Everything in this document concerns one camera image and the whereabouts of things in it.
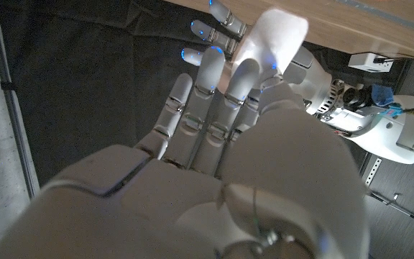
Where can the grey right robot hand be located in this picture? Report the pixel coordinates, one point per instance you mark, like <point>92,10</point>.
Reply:
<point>178,208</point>

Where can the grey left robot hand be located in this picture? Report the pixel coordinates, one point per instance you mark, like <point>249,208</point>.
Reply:
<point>210,34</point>

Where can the tan adhesive bandage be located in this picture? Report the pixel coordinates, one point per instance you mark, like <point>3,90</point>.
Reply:
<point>226,81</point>

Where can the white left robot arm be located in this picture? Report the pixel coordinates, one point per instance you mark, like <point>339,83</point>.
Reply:
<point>383,136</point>

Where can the black curtain backdrop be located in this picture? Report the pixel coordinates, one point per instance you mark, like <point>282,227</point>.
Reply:
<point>85,90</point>

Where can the white power box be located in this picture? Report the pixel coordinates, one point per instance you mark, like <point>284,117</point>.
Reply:
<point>365,62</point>

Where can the grey tape rectangle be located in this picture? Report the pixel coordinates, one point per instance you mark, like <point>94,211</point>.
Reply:
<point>390,17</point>

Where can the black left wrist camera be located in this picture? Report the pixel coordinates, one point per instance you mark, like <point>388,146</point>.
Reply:
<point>354,97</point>

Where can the perforated metal rail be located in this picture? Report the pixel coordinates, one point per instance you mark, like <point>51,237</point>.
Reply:
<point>373,172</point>

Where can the black curtain frame pole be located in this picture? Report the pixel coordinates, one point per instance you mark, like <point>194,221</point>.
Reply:
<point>8,86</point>

